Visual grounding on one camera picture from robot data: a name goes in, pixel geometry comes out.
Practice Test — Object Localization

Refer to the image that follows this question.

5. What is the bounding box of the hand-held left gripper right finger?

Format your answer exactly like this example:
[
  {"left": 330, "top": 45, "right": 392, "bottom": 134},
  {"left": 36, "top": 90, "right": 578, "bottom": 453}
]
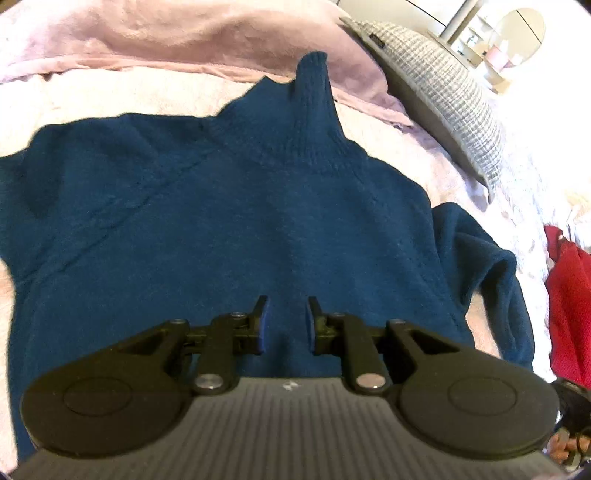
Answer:
[{"left": 308, "top": 296, "right": 455, "bottom": 395}]

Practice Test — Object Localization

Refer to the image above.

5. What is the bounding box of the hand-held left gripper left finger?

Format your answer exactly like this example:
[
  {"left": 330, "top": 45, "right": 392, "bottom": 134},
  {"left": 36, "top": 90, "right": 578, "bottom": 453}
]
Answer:
[{"left": 117, "top": 295, "right": 269, "bottom": 395}]

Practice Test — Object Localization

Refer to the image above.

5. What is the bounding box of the blue knit sweater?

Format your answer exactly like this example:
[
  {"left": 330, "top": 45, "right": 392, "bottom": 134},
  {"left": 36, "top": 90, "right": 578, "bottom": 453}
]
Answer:
[{"left": 0, "top": 52, "right": 536, "bottom": 462}]

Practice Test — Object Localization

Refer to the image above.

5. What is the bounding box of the red garment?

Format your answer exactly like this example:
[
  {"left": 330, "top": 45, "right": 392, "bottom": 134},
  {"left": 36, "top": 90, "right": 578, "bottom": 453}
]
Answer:
[{"left": 542, "top": 224, "right": 591, "bottom": 384}]

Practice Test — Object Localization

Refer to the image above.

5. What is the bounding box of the grey checked pillow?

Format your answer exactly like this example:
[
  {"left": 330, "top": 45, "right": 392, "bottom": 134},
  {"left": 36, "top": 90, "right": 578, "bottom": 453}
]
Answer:
[{"left": 339, "top": 16, "right": 504, "bottom": 204}]

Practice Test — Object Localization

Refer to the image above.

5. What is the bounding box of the pale pink bedspread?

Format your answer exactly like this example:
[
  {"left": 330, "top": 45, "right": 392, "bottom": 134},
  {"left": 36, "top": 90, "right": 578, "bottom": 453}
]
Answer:
[{"left": 0, "top": 65, "right": 591, "bottom": 384}]

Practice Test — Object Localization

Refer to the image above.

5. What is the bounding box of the lilac fleece blanket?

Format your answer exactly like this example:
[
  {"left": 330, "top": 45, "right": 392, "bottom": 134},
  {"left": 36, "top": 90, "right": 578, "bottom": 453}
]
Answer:
[{"left": 0, "top": 0, "right": 414, "bottom": 127}]

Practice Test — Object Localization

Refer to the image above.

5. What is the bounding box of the round mirror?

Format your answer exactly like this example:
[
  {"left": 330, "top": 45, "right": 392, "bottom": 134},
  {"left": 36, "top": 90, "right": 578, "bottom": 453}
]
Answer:
[{"left": 489, "top": 8, "right": 546, "bottom": 70}]

